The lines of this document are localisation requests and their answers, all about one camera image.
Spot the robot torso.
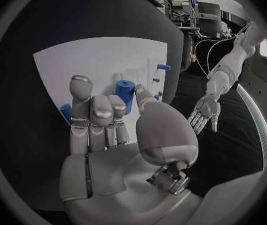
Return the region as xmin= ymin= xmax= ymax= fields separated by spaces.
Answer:
xmin=234 ymin=37 xmax=267 ymax=173

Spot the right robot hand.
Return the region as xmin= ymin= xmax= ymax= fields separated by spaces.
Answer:
xmin=58 ymin=75 xmax=204 ymax=225

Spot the metal equipment rack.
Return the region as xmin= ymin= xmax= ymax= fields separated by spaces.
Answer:
xmin=162 ymin=0 xmax=226 ymax=39

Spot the blue cylinder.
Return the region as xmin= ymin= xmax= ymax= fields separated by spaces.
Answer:
xmin=114 ymin=79 xmax=136 ymax=116

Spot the blue block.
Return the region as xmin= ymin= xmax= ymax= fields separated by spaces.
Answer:
xmin=59 ymin=103 xmax=73 ymax=126

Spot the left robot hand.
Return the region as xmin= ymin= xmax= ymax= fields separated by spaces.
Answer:
xmin=186 ymin=95 xmax=222 ymax=135

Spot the white cable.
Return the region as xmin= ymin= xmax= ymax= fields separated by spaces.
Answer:
xmin=193 ymin=38 xmax=222 ymax=77
xmin=206 ymin=35 xmax=241 ymax=76

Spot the white task board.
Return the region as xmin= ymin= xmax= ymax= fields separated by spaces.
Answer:
xmin=32 ymin=36 xmax=173 ymax=129

